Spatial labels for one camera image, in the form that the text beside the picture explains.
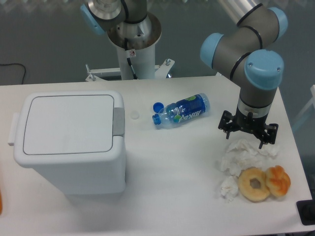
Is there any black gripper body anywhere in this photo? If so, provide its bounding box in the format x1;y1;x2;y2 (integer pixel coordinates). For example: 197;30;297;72
232;110;267;134

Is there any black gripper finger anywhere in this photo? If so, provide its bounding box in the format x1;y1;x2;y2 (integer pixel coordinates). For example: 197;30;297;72
258;123;279;149
218;110;237;140

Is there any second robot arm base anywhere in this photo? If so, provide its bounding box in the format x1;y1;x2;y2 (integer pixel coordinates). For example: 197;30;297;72
80;0;147;35

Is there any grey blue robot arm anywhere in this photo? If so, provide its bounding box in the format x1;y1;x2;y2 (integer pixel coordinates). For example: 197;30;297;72
200;0;288;145

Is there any grey trash can push button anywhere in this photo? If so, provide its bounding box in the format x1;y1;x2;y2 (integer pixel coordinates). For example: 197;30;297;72
113;108;125;137

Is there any white plastic trash can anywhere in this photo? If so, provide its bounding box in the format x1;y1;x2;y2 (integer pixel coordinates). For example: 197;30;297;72
11;90;126;195

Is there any large crumpled white tissue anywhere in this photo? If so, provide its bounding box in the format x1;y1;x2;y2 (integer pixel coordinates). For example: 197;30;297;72
219;139;280;177

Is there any clear blue plastic bottle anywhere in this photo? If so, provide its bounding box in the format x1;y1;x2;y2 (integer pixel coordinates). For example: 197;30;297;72
152;93;210;129

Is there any orange glazed bread bun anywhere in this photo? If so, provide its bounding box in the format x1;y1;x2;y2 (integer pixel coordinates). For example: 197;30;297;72
265;165;291;197

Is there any small crumpled white tissue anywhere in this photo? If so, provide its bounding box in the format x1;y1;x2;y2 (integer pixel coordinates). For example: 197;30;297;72
220;176;239;202

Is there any blue bottle cap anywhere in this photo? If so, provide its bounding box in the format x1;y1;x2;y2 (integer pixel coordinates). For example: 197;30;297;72
153;102;164;113

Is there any black device at table edge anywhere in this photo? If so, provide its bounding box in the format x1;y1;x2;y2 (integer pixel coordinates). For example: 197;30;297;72
296;200;315;226

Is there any orange object at left edge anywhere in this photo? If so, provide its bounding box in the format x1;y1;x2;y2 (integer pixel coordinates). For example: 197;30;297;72
0;191;3;215

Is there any white frame at right edge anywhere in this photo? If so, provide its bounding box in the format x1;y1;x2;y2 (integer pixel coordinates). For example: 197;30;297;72
292;85;315;133

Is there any ring donut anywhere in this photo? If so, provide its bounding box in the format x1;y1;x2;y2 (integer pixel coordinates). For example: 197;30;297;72
238;168;270;202

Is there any white pedestal base frame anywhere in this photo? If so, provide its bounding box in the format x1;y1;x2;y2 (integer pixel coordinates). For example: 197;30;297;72
85;59;175;82

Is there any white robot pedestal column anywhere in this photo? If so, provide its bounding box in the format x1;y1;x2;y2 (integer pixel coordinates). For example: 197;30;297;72
107;12;161;80

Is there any black cable on floor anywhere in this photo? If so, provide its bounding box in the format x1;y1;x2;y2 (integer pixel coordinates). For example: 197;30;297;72
0;63;27;86

